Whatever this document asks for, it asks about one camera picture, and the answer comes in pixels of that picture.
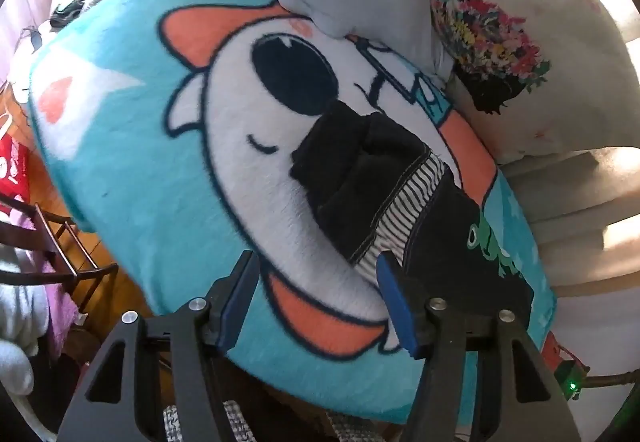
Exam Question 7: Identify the grey checked cloth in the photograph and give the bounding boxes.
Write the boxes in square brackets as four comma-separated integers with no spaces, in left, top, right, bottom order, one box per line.
[162,399,381,442]

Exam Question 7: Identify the white cloth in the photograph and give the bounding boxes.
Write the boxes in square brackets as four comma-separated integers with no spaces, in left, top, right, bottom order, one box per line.
[0,247,51,398]

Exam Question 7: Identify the red bag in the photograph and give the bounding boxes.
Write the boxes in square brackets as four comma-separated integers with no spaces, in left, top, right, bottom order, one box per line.
[0,112,32,218]

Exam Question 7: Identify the black pants with striped panel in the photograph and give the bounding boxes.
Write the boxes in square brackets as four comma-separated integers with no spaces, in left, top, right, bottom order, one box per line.
[289,101,536,318]

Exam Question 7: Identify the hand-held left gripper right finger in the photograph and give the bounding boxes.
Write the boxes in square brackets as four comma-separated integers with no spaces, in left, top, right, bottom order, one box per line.
[376,249,583,442]

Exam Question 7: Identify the turquoise cartoon printed blanket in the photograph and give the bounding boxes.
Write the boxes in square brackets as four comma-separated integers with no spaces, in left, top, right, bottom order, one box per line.
[27,0,558,425]

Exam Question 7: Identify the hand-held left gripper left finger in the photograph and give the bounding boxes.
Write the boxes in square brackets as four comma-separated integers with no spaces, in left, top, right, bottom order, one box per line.
[57,249,261,442]

